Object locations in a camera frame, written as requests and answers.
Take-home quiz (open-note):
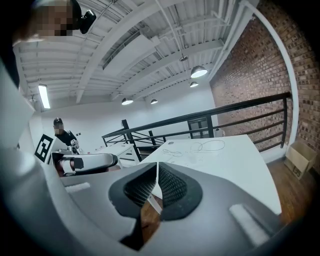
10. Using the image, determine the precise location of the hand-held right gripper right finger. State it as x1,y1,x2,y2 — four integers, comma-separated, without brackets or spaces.
147,161,285,254

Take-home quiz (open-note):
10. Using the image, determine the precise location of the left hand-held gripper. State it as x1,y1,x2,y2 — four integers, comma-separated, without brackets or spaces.
33,133,119,177

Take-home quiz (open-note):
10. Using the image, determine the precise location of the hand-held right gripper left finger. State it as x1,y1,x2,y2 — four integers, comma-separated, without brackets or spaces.
60,161,159,251

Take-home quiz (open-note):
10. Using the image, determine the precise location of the white background table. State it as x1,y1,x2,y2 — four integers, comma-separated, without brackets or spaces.
94,143,141,169

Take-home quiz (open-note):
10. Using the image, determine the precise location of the dark glass door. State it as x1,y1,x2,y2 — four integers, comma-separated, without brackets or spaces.
187,117,209,140

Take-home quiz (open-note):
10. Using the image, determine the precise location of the fluorescent tube ceiling light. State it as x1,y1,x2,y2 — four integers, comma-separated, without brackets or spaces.
37,84,51,110

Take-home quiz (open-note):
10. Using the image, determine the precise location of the black metal railing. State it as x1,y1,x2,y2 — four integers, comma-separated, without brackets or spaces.
101,91,292,162

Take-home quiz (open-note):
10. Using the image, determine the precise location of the brown cardboard box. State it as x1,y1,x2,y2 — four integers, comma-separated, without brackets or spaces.
283,140,318,181

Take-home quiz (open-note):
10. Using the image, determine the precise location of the large dome pendant lamp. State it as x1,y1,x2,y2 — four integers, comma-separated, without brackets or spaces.
190,65,209,79

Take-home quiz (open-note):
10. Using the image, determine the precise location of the white looped cable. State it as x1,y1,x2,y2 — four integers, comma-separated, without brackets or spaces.
189,139,226,154

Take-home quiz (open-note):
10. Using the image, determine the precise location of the white coiled cable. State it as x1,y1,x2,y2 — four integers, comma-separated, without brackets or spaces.
161,148,184,159

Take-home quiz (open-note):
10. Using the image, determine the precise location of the white ceiling air duct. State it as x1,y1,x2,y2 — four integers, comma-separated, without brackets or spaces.
102,33,161,76

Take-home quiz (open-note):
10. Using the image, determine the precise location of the black head-worn camera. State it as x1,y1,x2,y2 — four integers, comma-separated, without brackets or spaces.
78,9,97,35

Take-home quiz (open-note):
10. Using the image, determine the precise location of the white wall pipe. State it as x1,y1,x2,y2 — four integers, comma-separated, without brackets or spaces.
238,0,300,151

